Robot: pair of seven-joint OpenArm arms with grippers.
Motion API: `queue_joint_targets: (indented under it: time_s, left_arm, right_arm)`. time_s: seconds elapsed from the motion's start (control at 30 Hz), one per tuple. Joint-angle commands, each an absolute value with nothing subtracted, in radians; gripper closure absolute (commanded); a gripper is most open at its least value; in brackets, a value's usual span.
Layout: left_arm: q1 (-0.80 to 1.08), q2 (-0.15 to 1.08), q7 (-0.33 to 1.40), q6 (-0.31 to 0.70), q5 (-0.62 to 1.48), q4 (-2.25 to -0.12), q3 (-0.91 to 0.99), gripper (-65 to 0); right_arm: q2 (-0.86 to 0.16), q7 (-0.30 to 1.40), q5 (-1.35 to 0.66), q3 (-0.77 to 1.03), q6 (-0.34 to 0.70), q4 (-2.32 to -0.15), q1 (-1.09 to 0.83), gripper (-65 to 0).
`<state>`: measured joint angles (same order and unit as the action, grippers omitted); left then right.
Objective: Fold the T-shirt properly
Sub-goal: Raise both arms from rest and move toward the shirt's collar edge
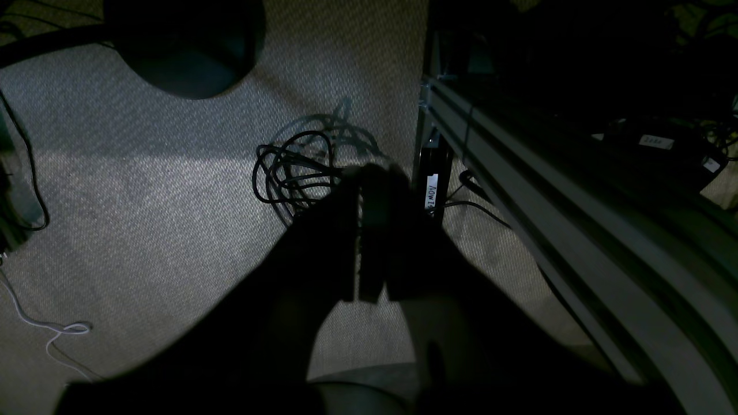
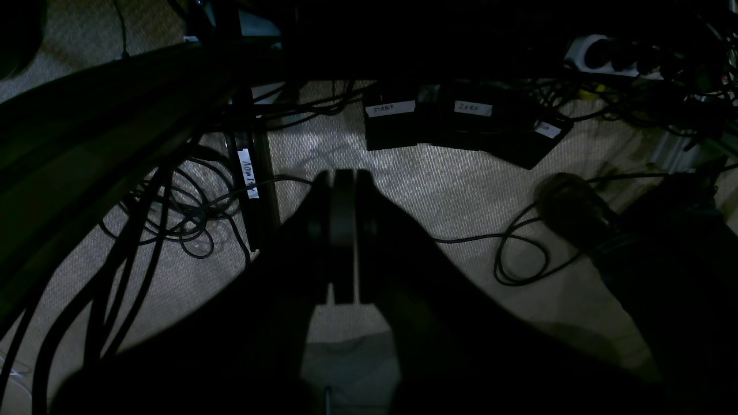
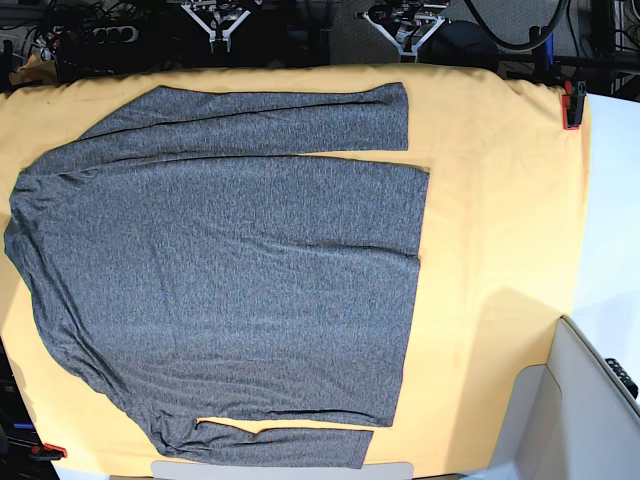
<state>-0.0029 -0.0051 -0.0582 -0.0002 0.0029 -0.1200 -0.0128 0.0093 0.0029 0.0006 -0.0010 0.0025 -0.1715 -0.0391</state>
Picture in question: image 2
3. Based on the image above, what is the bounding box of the black box with white label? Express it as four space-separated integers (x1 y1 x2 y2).
485 116 574 170

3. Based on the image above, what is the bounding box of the black box labelled zero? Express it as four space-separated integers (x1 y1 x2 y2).
432 82 521 149

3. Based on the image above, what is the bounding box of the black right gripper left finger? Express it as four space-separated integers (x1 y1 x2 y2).
52 171 329 414

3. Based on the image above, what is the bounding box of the black box labelled start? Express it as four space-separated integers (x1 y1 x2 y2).
362 82 421 152

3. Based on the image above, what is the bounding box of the black bar with white label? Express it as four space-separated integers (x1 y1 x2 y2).
225 131 280 252

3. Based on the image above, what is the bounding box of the white power strip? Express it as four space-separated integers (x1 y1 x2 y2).
564 35 686 81

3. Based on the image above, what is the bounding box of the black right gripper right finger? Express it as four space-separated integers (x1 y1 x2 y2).
356 170 664 414

